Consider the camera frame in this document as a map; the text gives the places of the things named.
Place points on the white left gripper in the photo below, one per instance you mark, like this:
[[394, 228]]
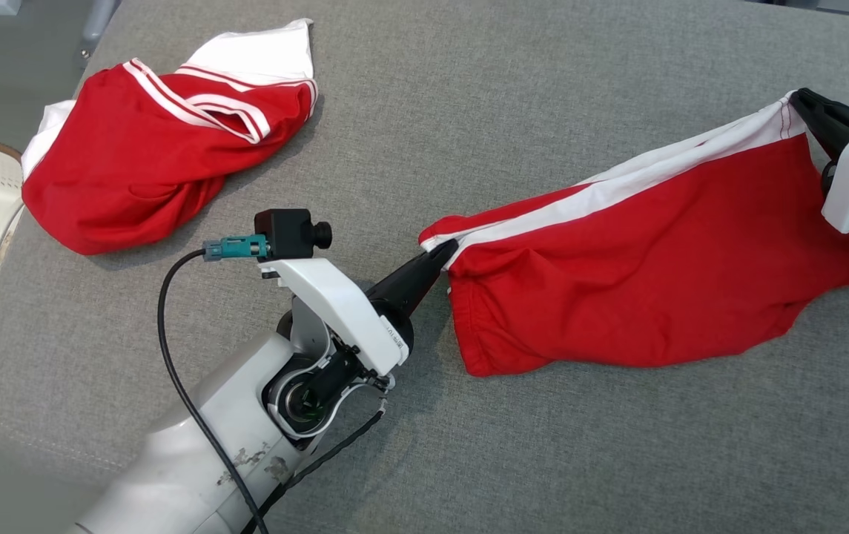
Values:
[[335, 304]]

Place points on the red shorts with white stripe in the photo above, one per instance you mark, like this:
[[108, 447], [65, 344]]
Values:
[[654, 282]]

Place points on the red Bulls basketball jersey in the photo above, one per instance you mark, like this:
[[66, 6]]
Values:
[[120, 170]]

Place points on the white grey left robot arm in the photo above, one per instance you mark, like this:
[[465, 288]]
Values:
[[172, 475]]

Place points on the grey metal desk leg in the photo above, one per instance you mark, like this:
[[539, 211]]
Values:
[[98, 22]]

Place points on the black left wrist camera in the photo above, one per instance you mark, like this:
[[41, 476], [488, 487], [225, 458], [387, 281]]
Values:
[[283, 231]]

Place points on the teal left camera connector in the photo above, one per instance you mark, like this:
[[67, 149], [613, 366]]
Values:
[[235, 247]]

